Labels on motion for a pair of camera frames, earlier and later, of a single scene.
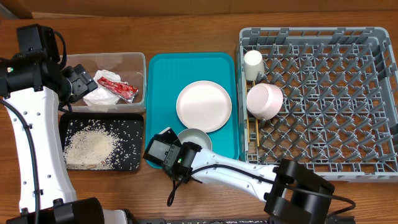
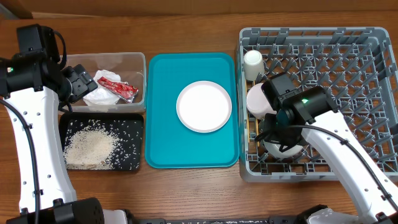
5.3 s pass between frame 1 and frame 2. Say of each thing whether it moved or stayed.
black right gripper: moved
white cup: stayed
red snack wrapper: stayed
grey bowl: moved
